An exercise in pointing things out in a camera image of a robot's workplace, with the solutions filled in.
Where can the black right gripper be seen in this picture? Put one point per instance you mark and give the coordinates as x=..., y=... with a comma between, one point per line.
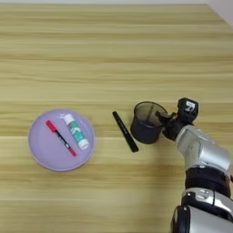
x=173, y=127

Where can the black mesh pen cup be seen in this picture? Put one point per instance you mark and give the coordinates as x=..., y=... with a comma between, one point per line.
x=145, y=132

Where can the black marker pen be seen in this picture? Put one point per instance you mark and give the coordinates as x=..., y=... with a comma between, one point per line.
x=125, y=131

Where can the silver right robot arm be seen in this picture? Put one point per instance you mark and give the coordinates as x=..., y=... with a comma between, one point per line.
x=203, y=157

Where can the white green glue stick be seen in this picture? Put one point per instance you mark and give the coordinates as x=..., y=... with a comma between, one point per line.
x=75, y=131

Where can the red marker pen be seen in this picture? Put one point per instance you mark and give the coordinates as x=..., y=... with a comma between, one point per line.
x=60, y=138

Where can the round purple plate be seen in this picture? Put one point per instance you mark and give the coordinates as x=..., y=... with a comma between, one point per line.
x=48, y=151

